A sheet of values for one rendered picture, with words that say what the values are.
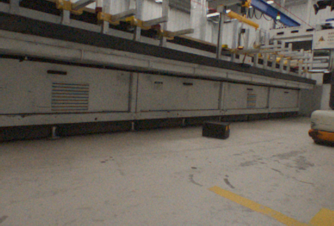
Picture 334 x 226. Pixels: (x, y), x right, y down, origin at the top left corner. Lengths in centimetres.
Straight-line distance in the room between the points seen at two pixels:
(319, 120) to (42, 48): 207
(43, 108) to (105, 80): 48
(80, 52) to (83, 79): 30
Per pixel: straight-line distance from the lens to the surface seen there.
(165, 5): 198
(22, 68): 171
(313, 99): 537
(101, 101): 189
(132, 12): 146
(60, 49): 153
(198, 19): 712
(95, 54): 161
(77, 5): 149
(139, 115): 204
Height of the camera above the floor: 39
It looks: 3 degrees down
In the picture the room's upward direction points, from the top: 4 degrees clockwise
